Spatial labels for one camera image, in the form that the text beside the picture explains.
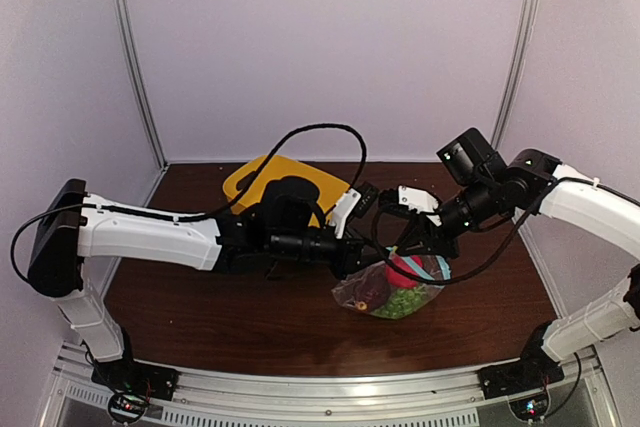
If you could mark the yellow plastic basket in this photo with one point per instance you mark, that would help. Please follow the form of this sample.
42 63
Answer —
283 175

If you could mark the aluminium frame post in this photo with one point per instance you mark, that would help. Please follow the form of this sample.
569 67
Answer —
524 31
136 78

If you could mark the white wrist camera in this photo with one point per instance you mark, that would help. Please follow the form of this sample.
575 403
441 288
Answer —
403 199
355 202

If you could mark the left circuit board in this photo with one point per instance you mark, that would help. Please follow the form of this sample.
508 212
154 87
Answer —
126 408

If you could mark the bright red plastic apple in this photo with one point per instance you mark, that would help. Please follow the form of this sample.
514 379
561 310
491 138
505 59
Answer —
402 272

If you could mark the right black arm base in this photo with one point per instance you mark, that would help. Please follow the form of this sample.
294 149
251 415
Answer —
533 370

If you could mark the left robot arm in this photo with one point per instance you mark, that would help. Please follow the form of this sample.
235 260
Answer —
287 224

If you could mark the left aluminium frame post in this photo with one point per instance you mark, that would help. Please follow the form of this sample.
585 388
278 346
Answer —
136 78

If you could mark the front aluminium rail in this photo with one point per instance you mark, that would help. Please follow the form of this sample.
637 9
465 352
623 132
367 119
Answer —
449 397

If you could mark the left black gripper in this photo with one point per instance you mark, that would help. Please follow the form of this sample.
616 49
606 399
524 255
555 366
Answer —
350 260

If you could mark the right circuit board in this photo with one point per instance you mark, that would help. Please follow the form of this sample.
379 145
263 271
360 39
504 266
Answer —
529 409

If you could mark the green plastic grape bunch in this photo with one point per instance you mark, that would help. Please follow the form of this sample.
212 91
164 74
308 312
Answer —
403 302

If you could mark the circuit board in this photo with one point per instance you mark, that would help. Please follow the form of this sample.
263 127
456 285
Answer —
529 409
126 408

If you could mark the dark red plastic apple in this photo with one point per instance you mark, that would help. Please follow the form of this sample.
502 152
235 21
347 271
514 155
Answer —
371 292

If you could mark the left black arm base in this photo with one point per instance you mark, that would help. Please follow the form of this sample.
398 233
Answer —
133 377

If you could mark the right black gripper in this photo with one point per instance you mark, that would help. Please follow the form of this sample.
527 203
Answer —
426 233

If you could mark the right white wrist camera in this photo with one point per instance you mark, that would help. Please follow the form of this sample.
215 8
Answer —
403 199

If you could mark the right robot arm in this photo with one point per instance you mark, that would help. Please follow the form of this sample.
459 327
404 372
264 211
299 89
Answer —
534 183

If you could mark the clear zip top bag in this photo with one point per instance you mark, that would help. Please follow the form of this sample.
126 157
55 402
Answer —
434 268

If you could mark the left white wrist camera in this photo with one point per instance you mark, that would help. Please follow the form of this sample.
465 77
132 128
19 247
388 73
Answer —
355 202

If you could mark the right aluminium frame post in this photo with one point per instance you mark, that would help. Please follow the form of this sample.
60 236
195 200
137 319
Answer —
524 31

